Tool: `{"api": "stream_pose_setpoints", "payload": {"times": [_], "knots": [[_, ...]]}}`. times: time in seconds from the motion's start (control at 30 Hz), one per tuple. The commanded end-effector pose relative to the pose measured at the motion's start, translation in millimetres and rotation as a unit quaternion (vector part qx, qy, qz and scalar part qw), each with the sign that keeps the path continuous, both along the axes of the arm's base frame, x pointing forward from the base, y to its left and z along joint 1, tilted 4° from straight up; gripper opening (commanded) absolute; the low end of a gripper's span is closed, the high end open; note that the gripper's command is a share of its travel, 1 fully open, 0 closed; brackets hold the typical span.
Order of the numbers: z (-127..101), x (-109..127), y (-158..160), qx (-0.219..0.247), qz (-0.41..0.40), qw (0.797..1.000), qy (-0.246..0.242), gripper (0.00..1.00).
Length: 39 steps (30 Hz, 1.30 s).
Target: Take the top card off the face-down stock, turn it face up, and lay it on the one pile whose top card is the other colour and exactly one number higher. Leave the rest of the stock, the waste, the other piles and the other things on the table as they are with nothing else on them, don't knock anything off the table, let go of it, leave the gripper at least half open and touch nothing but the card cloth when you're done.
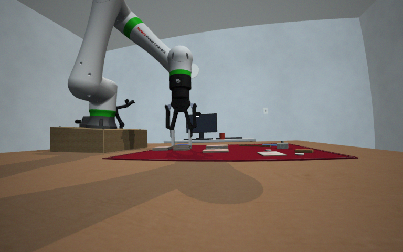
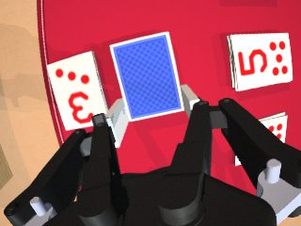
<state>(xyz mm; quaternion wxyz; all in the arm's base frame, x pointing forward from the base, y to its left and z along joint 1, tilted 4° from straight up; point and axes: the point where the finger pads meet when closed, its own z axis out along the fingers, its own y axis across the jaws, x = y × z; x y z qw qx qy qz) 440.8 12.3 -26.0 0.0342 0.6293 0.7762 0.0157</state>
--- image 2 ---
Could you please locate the red card cloth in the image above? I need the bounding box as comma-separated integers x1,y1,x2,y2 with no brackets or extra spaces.
44,0,301,196
37,0,65,147

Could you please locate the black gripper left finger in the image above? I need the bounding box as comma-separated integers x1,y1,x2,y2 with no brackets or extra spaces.
4,98,129,226

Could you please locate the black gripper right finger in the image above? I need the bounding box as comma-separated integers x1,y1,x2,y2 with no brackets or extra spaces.
155,84,301,226

